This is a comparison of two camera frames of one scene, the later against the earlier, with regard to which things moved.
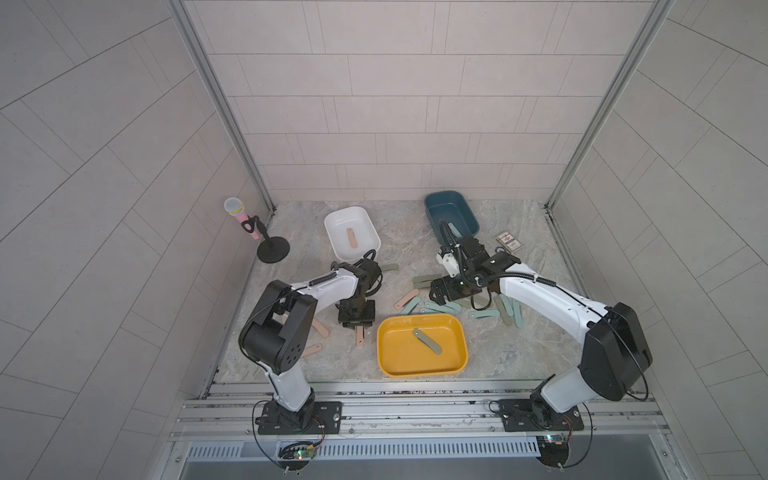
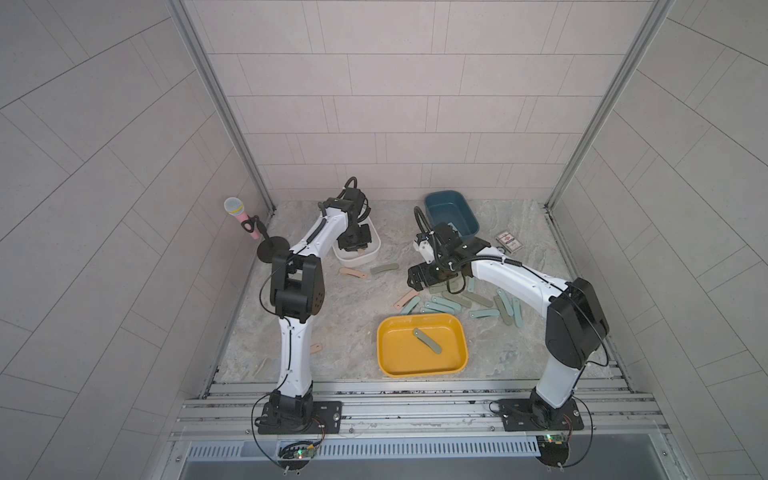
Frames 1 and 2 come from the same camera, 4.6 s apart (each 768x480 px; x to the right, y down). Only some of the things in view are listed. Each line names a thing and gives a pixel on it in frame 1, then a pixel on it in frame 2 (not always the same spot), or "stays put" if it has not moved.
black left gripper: x=368 y=319 -> x=363 y=238
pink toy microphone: x=235 y=207 stays put
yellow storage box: x=400 y=354 stays put
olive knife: x=436 y=348 stays put
